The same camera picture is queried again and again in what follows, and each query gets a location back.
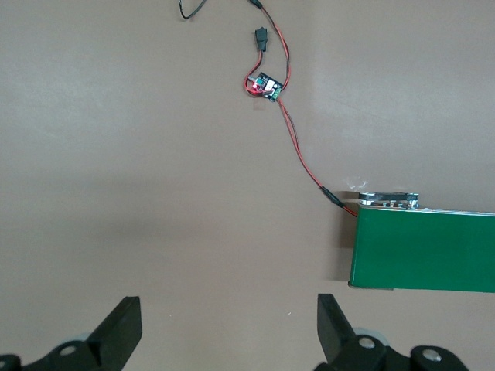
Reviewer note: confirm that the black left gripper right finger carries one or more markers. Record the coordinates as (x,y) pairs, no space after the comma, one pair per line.
(336,332)

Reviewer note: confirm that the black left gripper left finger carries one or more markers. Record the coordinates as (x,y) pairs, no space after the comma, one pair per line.
(116,328)

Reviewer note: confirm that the green conveyor belt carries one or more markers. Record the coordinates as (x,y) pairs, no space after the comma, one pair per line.
(425,251)

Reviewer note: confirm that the small black circuit board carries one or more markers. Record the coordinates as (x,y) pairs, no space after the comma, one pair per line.
(267,87)

